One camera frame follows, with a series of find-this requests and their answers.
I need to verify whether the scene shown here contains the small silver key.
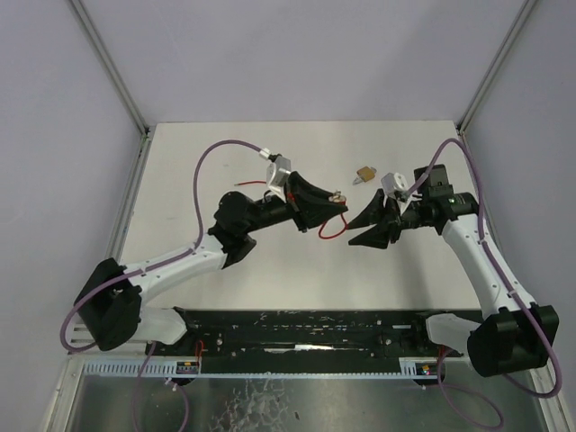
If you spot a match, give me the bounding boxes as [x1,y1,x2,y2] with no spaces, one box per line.
[328,191,347,203]

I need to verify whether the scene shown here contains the small red cable padlock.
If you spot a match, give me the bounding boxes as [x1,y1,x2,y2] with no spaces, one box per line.
[318,193,352,241]

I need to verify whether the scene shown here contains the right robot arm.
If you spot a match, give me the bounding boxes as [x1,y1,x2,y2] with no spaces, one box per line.
[347,165,559,377]

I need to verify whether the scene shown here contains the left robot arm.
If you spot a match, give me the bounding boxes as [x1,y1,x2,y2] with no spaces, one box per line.
[73,172,347,351]

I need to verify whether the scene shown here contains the brass padlock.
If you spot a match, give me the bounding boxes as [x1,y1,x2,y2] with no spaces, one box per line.
[352,166,376,185]

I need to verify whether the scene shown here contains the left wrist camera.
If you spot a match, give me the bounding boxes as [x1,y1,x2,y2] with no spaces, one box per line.
[266,154,292,201]

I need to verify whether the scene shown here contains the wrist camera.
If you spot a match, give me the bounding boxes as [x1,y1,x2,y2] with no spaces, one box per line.
[266,154,292,201]
[381,172,413,215]

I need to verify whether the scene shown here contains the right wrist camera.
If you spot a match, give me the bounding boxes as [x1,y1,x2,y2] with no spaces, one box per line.
[381,172,413,215]

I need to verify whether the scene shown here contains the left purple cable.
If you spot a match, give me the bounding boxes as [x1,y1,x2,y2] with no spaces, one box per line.
[59,140,271,432]

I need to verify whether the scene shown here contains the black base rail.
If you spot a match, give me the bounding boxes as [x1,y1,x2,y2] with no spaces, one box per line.
[147,310,440,375]

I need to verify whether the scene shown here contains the white slotted cable duct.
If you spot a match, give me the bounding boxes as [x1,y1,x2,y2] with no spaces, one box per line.
[83,358,201,379]

